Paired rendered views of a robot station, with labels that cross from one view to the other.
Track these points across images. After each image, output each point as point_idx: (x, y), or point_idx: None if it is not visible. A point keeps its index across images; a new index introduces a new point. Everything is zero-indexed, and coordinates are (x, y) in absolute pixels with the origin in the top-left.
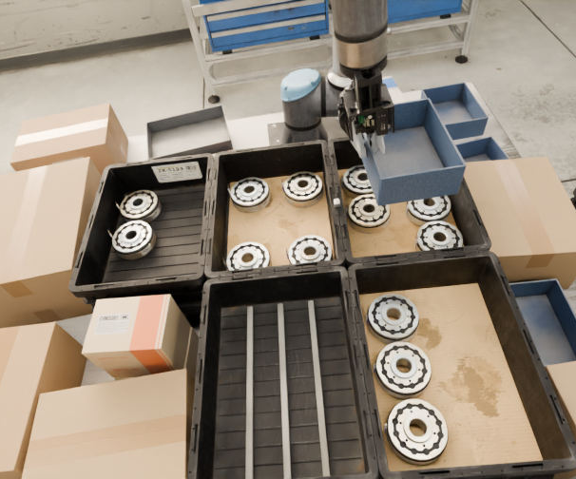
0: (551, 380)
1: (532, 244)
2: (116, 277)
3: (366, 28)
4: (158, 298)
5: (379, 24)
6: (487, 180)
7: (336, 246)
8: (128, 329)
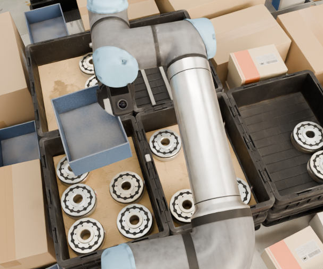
0: (26, 82)
1: (9, 172)
2: (303, 113)
3: (103, 17)
4: (248, 76)
5: (95, 22)
6: (26, 232)
7: (142, 124)
8: (255, 58)
